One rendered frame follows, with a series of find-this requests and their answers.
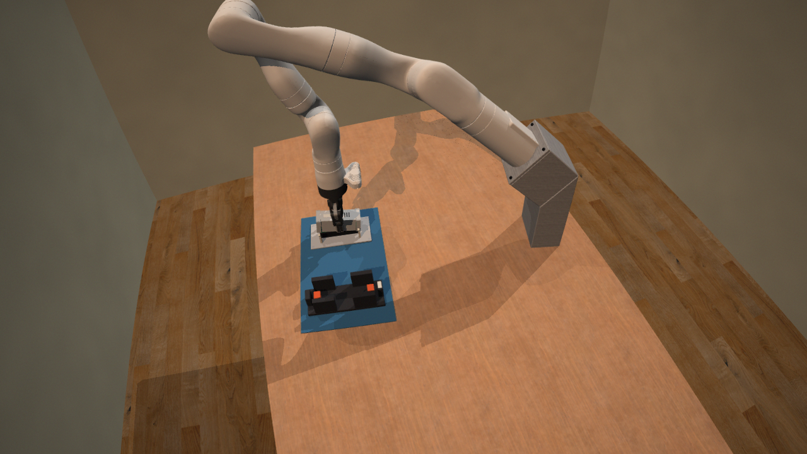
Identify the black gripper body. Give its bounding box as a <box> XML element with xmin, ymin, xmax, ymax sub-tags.
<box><xmin>318</xmin><ymin>183</ymin><xmax>347</xmax><ymax>210</ymax></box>

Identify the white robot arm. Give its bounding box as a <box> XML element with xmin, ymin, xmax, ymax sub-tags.
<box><xmin>208</xmin><ymin>0</ymin><xmax>539</xmax><ymax>190</ymax></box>

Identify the grey rectangular cover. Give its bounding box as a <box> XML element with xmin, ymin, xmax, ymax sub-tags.
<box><xmin>316</xmin><ymin>208</ymin><xmax>361</xmax><ymax>233</ymax></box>

